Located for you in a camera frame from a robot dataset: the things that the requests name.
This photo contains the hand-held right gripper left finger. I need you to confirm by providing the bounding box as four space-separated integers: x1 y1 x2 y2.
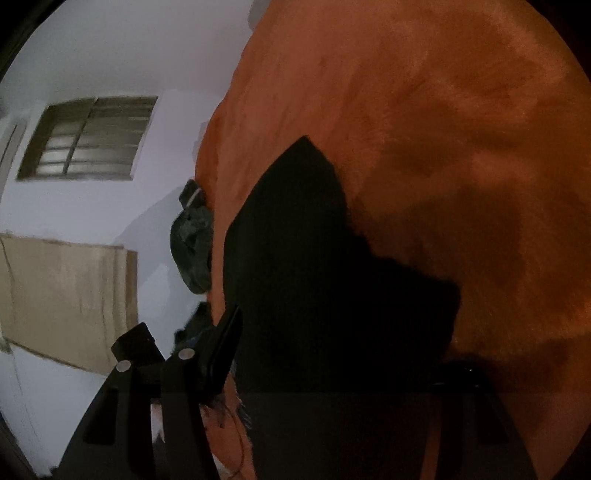
55 304 244 480

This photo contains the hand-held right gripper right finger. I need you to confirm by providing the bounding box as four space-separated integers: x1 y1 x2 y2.
434 360 537 480

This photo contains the black shirt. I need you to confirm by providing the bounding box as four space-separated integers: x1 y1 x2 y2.
174 135 462 480

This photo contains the brown cardboard sheet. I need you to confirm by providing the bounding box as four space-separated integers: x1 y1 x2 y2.
0 233 140 376

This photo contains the barred window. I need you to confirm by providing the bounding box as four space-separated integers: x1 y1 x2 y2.
17 95 159 182

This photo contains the orange blanket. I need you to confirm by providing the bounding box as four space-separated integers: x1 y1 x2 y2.
196 0 591 480

